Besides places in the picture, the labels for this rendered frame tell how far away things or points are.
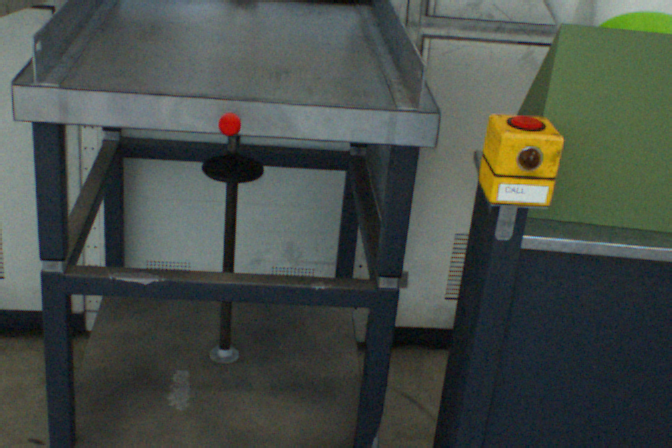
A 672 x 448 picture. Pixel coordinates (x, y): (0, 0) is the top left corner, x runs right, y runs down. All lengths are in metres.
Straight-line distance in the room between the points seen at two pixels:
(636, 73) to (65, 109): 0.79
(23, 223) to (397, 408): 0.96
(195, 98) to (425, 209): 0.94
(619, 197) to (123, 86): 0.72
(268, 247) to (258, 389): 0.46
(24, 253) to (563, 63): 1.43
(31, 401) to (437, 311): 0.97
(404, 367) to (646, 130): 1.16
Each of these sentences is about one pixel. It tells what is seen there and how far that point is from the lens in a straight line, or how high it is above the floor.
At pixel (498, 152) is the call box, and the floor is 0.87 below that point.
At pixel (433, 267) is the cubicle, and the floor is 0.24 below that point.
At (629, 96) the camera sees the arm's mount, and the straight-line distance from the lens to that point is 1.27.
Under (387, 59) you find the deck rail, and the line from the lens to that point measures 1.62.
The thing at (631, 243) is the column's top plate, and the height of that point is 0.75.
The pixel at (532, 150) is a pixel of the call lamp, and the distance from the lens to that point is 1.17.
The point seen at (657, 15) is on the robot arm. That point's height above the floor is 1.02.
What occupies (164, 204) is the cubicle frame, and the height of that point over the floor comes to 0.36.
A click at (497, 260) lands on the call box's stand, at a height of 0.71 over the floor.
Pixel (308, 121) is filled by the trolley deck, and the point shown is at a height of 0.82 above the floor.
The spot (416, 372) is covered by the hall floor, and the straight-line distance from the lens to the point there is 2.28.
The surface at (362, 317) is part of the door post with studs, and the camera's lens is 2.32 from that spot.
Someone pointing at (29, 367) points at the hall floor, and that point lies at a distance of 2.26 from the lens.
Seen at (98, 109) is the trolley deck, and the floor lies 0.82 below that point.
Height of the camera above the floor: 1.27
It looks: 26 degrees down
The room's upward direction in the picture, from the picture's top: 6 degrees clockwise
